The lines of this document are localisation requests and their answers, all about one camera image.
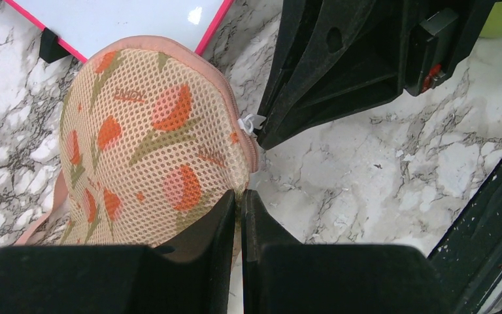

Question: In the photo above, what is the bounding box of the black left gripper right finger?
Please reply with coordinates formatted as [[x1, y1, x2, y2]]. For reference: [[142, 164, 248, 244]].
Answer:
[[241, 190, 450, 313]]

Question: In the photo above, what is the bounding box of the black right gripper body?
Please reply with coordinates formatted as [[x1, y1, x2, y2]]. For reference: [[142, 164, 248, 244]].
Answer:
[[405, 1, 495, 96]]

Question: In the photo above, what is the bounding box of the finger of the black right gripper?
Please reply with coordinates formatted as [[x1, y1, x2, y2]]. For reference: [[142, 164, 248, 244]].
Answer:
[[257, 1, 407, 150]]

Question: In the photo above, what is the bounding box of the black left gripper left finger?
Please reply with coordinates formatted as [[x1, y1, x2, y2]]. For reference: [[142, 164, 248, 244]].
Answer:
[[0, 190, 235, 313]]

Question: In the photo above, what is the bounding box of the white zipper pull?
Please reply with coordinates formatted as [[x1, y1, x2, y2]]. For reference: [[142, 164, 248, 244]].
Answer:
[[237, 114, 267, 135]]

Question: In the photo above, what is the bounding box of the floral mesh laundry bag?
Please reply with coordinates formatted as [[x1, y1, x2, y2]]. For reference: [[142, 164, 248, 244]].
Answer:
[[18, 35, 258, 246]]

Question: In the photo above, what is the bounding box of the pink framed whiteboard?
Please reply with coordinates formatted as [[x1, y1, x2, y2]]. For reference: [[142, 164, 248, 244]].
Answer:
[[8, 0, 233, 62]]

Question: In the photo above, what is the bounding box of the black mounting rail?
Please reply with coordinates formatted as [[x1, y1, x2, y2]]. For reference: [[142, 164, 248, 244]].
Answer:
[[428, 159, 502, 313]]

